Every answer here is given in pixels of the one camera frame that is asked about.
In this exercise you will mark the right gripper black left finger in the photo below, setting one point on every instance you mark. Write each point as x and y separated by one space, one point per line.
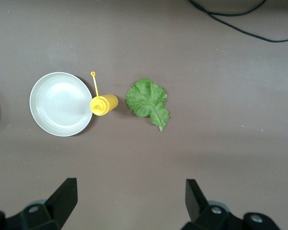
60 203

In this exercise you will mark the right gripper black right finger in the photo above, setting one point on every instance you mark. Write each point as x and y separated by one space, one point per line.
196 203

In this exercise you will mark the brown table cover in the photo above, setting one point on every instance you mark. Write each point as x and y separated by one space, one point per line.
158 167

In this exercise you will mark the green lettuce leaf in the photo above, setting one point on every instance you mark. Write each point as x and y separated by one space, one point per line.
146 98

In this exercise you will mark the cream round plate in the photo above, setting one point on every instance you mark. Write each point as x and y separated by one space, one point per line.
60 105

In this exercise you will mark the yellow squeeze bottle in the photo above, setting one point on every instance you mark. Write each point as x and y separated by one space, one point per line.
108 103

